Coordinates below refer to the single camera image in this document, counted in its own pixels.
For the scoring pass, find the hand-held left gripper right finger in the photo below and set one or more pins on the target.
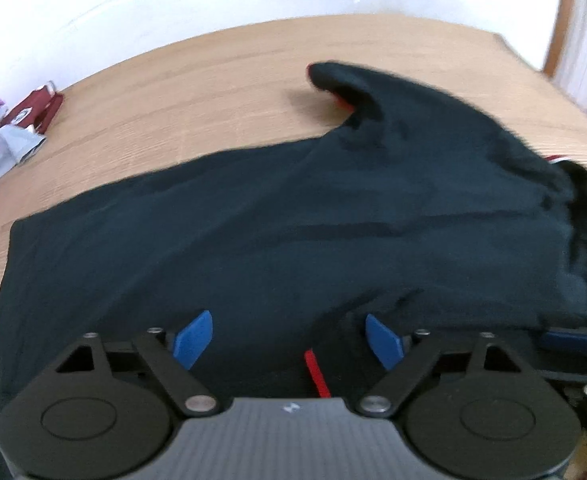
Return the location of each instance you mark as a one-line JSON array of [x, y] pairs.
[[381, 341]]

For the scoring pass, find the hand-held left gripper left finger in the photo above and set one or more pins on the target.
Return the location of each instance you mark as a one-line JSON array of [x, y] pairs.
[[193, 338]]

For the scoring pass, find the dark navy sweatshirt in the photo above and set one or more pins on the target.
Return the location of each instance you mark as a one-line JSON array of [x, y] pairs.
[[298, 220]]

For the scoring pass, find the grey cloth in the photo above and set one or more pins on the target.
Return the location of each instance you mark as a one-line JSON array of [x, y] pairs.
[[11, 149]]

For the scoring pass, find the maroon cloth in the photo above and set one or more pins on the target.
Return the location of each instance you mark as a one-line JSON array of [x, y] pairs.
[[36, 106]]

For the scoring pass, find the wooden window frame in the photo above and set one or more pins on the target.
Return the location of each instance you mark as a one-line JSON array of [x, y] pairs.
[[561, 20]]

